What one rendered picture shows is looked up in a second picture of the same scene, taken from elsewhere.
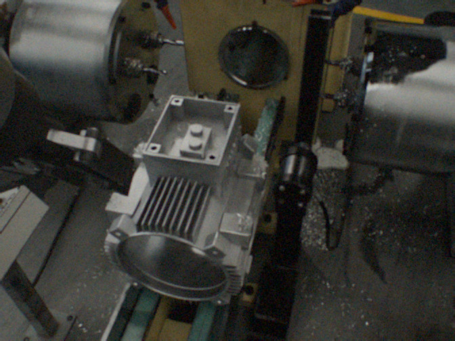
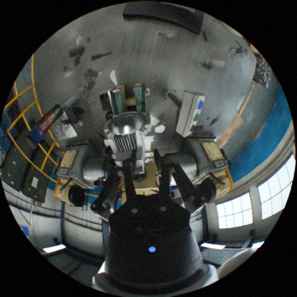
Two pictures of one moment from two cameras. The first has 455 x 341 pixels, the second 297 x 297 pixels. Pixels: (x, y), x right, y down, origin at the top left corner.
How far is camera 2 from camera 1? 0.36 m
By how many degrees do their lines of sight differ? 13
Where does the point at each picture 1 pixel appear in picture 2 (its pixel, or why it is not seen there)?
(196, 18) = (153, 181)
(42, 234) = not seen: hidden behind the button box
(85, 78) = not seen: hidden behind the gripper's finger
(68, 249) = (173, 116)
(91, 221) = (170, 125)
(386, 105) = (98, 173)
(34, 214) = (179, 128)
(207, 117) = not seen: hidden behind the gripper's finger
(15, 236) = (182, 119)
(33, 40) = (190, 172)
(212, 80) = (149, 166)
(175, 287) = (130, 114)
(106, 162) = (104, 191)
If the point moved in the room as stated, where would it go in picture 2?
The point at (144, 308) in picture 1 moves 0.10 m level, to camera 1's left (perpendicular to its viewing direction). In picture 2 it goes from (139, 106) to (159, 100)
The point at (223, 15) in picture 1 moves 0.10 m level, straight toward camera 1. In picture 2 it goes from (146, 182) to (142, 179)
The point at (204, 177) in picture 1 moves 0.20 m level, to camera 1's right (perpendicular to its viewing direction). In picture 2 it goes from (120, 155) to (87, 163)
